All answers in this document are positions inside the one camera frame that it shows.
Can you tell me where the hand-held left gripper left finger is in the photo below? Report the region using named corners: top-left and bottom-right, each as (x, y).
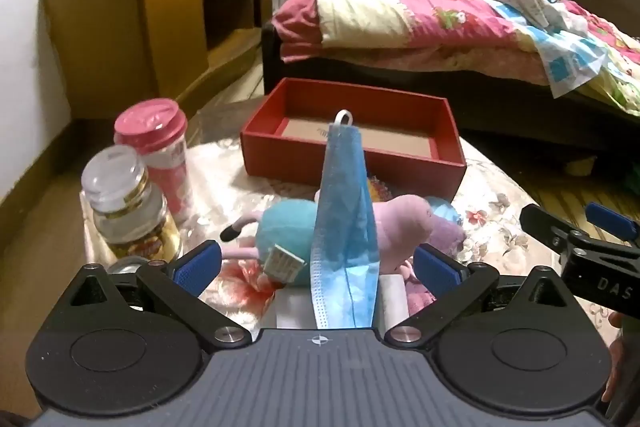
top-left (50, 241), bottom-right (252, 350)

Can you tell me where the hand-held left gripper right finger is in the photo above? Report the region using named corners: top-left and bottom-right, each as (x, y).
top-left (382, 243), bottom-right (591, 350)

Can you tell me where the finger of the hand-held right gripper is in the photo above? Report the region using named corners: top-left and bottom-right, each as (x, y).
top-left (519, 203), bottom-right (577, 254)
top-left (586, 202), bottom-right (639, 242)

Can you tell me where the blue face mask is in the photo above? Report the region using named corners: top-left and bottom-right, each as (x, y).
top-left (309, 109), bottom-right (383, 330)

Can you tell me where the person's right hand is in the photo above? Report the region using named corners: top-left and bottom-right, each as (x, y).
top-left (602, 311), bottom-right (626, 404)

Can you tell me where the purple plush toy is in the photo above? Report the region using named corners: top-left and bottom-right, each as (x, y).
top-left (425, 199), bottom-right (468, 259)

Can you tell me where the floral tablecloth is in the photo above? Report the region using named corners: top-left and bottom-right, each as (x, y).
top-left (80, 101), bottom-right (640, 358)

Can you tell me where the glass jar with gold label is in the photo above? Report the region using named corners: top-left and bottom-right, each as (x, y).
top-left (81, 145), bottom-right (183, 264)

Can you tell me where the pink pig plush toy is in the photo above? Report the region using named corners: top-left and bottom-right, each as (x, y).
top-left (220, 194), bottom-right (436, 294)

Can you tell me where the dark wooden bed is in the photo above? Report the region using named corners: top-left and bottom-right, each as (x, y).
top-left (262, 0), bottom-right (640, 158)

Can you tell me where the pink lidded cup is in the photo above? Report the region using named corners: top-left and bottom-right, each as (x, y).
top-left (114, 98), bottom-right (196, 224)

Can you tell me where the red cardboard box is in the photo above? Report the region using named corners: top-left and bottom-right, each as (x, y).
top-left (240, 77), bottom-right (468, 204)

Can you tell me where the blue and white blanket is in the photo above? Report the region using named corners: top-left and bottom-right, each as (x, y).
top-left (487, 0), bottom-right (640, 98)

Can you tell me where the wooden cabinet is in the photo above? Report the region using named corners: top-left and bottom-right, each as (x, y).
top-left (40, 0), bottom-right (276, 122)

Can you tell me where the pink floral quilt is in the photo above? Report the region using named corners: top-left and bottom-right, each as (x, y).
top-left (272, 0), bottom-right (640, 118)

